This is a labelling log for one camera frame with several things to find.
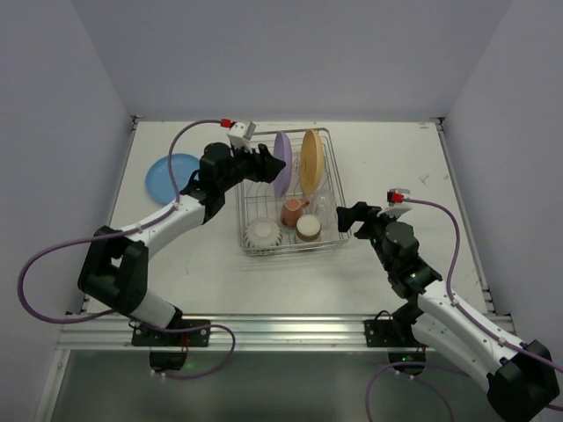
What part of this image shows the purple plate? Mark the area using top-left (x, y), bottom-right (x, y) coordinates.
top-left (271, 131), bottom-right (292, 197)

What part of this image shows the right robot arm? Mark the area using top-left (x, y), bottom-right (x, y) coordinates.
top-left (336, 193), bottom-right (560, 421)

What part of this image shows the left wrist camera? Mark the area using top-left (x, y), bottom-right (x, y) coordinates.
top-left (227, 121), bottom-right (256, 152)

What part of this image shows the wire dish rack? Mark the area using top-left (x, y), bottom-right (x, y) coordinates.
top-left (236, 127), bottom-right (351, 256)

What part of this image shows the aluminium mounting rail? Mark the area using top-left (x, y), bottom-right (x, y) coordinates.
top-left (55, 312), bottom-right (520, 353)

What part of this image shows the blue plate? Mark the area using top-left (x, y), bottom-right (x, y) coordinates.
top-left (145, 153), bottom-right (200, 205)

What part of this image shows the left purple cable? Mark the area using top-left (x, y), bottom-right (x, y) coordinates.
top-left (17, 118), bottom-right (237, 381)

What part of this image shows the white brown cup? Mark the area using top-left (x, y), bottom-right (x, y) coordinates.
top-left (295, 215), bottom-right (322, 244)

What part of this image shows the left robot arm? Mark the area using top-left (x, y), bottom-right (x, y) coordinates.
top-left (77, 142), bottom-right (285, 330)

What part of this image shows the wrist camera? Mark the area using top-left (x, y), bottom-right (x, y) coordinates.
top-left (227, 121), bottom-right (256, 152)
top-left (377, 188), bottom-right (412, 218)

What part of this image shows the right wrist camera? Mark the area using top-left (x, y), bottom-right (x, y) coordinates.
top-left (377, 188), bottom-right (412, 218)

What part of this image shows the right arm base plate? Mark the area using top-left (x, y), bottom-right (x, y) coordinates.
top-left (363, 319), bottom-right (420, 348)

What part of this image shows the pink mug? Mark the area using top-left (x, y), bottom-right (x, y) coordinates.
top-left (280, 197), bottom-right (310, 228)

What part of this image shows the yellow plate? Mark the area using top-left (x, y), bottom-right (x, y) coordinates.
top-left (300, 130), bottom-right (324, 195)

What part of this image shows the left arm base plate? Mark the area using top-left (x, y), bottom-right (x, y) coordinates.
top-left (130, 319), bottom-right (210, 347)

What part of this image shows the clear glass tumbler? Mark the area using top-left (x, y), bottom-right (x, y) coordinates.
top-left (311, 189), bottom-right (336, 222)

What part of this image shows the white striped bowl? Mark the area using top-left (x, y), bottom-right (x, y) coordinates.
top-left (244, 217), bottom-right (282, 252)

